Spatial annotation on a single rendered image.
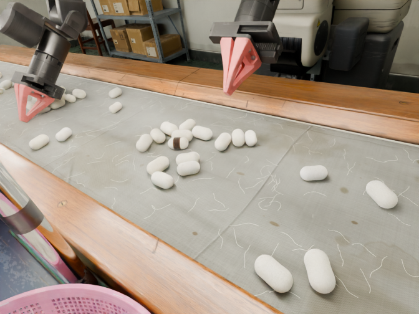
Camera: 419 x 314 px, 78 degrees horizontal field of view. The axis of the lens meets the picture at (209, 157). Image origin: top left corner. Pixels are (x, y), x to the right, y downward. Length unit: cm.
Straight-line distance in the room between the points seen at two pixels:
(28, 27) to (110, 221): 47
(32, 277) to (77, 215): 13
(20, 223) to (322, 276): 24
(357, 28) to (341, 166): 67
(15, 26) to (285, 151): 56
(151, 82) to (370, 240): 54
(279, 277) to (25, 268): 35
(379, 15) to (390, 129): 73
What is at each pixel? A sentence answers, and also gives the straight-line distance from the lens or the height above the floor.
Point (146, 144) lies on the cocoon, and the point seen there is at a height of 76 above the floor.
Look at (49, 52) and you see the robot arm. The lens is 69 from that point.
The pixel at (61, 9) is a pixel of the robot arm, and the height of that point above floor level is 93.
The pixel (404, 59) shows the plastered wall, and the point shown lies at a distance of 238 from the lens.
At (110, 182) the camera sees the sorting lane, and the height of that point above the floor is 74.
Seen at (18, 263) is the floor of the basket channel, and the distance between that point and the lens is 48.
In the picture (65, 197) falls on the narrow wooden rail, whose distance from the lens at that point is 38.
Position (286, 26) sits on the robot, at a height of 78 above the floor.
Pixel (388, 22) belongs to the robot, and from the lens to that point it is 114.
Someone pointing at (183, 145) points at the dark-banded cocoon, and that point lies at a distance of 41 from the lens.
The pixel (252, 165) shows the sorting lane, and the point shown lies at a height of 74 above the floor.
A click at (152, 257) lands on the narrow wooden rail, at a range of 27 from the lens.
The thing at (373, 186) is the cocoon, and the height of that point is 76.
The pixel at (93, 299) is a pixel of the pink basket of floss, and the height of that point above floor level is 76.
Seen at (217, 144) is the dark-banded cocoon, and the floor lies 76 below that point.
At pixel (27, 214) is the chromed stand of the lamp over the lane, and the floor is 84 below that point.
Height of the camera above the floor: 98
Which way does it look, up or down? 38 degrees down
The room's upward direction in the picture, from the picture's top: 9 degrees counter-clockwise
